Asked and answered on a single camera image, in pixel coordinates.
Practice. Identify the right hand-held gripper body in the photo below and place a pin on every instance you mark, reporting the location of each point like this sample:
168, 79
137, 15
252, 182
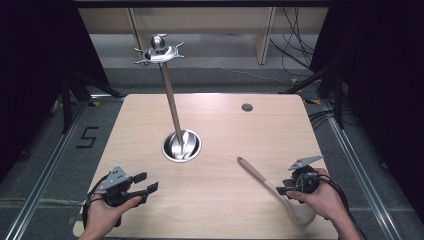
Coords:
305, 180

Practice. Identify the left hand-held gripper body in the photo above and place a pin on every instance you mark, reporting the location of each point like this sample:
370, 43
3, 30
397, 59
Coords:
115, 180

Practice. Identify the person's right hand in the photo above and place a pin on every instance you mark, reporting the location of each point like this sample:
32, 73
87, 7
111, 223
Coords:
328, 200

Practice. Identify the person's left hand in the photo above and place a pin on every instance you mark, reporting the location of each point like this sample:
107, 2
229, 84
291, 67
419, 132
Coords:
105, 215

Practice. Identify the metal utensil rack stand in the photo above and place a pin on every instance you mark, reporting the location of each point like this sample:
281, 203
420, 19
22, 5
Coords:
173, 110

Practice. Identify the yellow black floor tape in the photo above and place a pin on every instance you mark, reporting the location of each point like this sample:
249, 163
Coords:
295, 81
312, 101
95, 103

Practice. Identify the black tripod stand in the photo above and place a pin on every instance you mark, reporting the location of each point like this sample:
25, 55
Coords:
338, 96
68, 100

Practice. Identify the light wooden shelf unit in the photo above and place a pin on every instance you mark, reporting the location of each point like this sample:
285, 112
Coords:
200, 20

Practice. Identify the aluminium floor rail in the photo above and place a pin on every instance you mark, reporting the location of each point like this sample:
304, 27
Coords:
360, 173
46, 173

